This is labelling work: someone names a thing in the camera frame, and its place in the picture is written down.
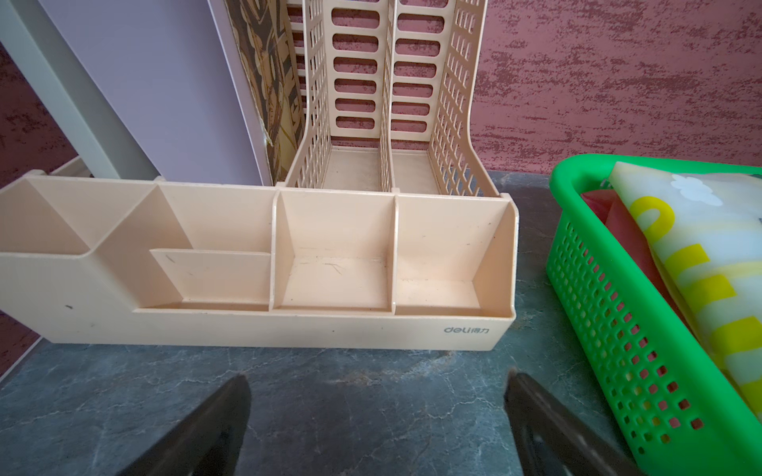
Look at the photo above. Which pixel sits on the green plastic basket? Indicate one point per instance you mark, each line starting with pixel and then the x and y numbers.
pixel 677 413

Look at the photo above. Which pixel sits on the beige desk file organizer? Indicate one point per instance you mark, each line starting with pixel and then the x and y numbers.
pixel 387 232

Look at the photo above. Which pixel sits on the pink raincoat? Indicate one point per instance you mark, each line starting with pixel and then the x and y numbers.
pixel 611 211

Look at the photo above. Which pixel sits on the lilac folder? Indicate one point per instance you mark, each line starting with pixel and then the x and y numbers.
pixel 161 67

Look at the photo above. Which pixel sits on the green dinosaur raincoat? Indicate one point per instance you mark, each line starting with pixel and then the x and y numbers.
pixel 704 231

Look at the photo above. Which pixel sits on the brown patterned book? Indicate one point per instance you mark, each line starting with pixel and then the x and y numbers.
pixel 266 48

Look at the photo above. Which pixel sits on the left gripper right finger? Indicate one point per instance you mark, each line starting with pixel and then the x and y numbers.
pixel 550 440

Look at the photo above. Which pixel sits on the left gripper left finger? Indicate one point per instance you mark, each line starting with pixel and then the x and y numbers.
pixel 207 441

